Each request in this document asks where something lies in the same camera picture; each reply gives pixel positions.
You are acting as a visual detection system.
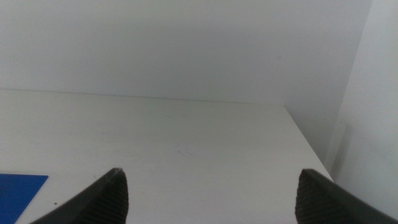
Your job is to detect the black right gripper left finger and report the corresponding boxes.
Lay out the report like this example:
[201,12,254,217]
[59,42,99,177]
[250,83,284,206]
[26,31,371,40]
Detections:
[29,167,129,224]

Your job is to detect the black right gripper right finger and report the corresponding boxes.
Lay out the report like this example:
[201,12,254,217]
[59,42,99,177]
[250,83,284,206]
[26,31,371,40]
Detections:
[294,168,398,224]

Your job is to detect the blue rectangular mat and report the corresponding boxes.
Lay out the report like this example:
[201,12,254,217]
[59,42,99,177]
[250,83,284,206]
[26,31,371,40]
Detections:
[0,173,49,224]

